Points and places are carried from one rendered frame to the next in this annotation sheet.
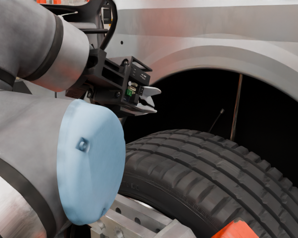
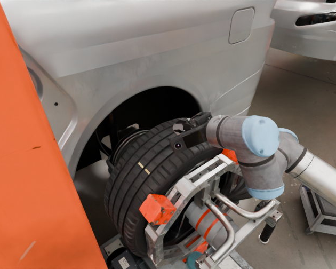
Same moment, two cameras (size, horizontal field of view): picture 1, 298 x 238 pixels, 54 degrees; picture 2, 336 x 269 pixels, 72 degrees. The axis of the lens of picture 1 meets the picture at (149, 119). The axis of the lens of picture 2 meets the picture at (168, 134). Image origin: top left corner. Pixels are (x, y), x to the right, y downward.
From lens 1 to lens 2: 86 cm
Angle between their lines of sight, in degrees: 70
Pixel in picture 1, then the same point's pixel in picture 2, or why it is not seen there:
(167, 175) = (205, 146)
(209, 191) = not seen: hidden behind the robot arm
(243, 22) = (156, 62)
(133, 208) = (207, 166)
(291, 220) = not seen: hidden behind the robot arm
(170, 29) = (112, 79)
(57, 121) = (292, 135)
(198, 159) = not seen: hidden behind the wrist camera
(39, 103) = (285, 137)
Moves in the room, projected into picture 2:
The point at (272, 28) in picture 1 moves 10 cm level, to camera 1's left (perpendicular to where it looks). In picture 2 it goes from (169, 61) to (163, 71)
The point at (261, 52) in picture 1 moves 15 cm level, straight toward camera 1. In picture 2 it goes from (166, 73) to (198, 82)
